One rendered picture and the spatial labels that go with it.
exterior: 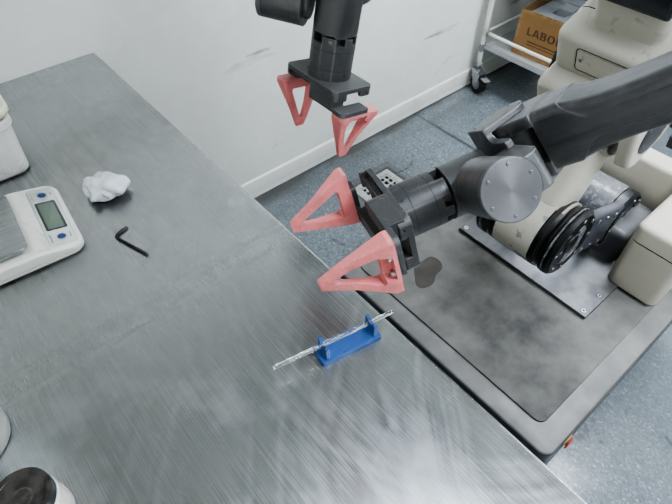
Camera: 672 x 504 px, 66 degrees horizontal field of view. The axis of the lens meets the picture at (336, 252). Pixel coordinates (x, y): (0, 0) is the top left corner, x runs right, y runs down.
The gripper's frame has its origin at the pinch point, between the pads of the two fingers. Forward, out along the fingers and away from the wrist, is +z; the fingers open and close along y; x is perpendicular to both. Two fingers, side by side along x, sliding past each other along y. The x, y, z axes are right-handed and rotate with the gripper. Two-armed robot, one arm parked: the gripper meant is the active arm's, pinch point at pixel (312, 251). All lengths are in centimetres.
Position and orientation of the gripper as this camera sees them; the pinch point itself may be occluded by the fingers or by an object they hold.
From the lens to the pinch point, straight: 52.2
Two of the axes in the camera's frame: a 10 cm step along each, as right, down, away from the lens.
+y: 3.3, 6.0, -7.3
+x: 2.5, 6.9, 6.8
